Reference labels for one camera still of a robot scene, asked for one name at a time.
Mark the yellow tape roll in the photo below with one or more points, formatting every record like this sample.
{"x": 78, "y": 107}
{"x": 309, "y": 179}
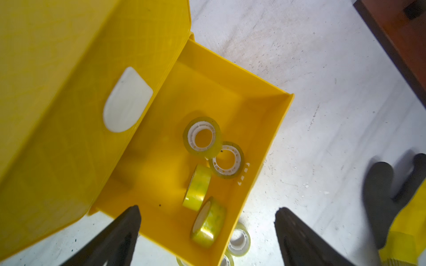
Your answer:
{"x": 240, "y": 241}
{"x": 197, "y": 188}
{"x": 203, "y": 138}
{"x": 229, "y": 163}
{"x": 227, "y": 260}
{"x": 208, "y": 223}
{"x": 181, "y": 262}

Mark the brown wooden stepped shelf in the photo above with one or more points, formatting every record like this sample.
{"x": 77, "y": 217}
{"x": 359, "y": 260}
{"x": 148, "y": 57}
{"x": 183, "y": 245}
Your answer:
{"x": 400, "y": 28}

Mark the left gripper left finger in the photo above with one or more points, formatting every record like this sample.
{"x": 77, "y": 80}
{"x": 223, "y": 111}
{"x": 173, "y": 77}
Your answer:
{"x": 114, "y": 246}

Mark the yellow black rubber glove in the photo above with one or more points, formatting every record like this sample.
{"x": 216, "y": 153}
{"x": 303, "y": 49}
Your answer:
{"x": 398, "y": 223}

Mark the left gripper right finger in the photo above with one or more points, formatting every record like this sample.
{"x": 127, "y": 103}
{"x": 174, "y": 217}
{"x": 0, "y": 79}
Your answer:
{"x": 301, "y": 246}

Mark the yellow drawer cabinet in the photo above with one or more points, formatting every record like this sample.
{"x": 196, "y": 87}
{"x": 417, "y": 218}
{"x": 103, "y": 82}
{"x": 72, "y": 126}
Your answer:
{"x": 95, "y": 98}

